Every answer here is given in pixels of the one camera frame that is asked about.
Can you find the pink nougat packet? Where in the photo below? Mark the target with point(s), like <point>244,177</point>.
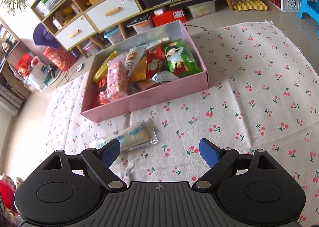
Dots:
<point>117,82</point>

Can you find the small silver blue packet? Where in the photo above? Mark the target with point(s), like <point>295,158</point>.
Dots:
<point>164,77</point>

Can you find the purple hat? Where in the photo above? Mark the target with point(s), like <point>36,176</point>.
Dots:
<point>42,37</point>

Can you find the golden snack packet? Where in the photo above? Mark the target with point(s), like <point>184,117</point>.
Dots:
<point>140,72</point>

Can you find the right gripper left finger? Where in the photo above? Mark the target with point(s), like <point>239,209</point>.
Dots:
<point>99,161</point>

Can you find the yellow egg tray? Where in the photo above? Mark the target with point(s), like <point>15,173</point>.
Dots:
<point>246,5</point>

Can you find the cherry print cloth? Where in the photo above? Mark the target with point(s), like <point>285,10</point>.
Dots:
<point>263,95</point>

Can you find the red lantern bag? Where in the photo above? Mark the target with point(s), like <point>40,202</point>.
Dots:
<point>61,58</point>

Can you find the white cream cake packet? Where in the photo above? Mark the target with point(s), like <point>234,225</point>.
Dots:
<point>136,136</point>

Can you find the green cartoon snack packet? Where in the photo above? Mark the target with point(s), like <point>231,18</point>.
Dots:
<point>180,59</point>

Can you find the orange snack packet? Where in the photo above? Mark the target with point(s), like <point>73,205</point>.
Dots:
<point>102,83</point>

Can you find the red box under cabinet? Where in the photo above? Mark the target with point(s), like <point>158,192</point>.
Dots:
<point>169,16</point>

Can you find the silver biscuit packet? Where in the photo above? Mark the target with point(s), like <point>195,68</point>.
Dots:
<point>134,56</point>

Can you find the clear plastic storage bin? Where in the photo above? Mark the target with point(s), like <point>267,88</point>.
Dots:
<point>202,9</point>

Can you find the yellow snack packet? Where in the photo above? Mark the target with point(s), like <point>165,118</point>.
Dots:
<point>103,68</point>

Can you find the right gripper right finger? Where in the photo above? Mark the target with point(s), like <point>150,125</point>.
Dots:
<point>220,162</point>

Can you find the pink cardboard box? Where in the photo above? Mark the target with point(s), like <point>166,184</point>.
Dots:
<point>145,93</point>

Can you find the red white snack packet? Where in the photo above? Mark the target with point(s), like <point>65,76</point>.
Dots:
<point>102,96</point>

